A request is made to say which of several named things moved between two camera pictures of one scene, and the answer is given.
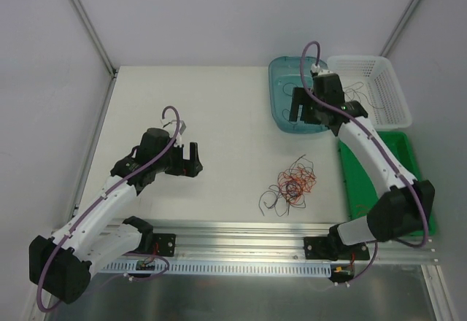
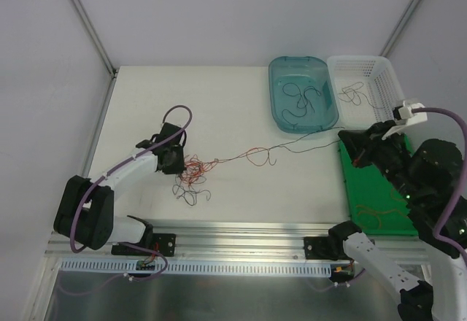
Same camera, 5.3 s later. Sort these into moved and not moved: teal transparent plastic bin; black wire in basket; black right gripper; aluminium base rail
Moved: black right gripper
Not moved: teal transparent plastic bin; aluminium base rail; black wire in basket
